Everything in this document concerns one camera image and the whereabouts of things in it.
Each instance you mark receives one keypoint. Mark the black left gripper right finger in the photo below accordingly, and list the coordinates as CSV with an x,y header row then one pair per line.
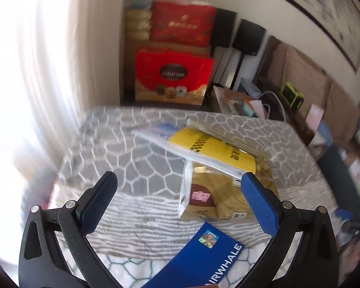
x,y
302,251

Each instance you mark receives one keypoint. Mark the white blue mask packet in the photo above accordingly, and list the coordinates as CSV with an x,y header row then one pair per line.
x,y
159,134

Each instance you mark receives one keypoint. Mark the yellow instruction booklet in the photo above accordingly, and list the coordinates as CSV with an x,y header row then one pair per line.
x,y
205,144

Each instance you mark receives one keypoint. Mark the grey patterned blanket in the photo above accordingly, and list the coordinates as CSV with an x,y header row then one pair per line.
x,y
141,230

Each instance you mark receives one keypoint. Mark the golden snack bag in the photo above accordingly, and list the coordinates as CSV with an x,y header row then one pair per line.
x,y
210,194

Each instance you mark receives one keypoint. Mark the pink card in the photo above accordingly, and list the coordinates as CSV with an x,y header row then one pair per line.
x,y
314,117

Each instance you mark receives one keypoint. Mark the green small radio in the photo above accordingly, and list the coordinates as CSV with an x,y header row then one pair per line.
x,y
292,96

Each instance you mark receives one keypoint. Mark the cardboard box of clutter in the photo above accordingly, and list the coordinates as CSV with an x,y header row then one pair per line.
x,y
236,103

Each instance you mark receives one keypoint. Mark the brown sofa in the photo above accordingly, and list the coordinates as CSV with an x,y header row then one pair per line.
x,y
281,63

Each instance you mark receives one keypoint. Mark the red chocolate gift box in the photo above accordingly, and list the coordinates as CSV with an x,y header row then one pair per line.
x,y
168,76

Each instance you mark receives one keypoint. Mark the right black speaker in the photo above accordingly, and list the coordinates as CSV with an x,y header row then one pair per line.
x,y
248,38

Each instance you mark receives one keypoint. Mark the black speaker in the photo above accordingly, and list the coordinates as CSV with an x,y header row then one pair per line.
x,y
223,28
248,38

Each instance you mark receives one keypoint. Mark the left black speaker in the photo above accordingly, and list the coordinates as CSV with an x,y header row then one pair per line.
x,y
223,28

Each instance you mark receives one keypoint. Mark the framed flower painting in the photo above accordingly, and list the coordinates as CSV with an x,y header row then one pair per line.
x,y
340,20

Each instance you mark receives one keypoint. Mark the stacked beige boxes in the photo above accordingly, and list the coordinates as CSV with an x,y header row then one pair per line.
x,y
137,24

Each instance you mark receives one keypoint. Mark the red gift bag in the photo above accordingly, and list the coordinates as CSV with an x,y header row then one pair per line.
x,y
189,25

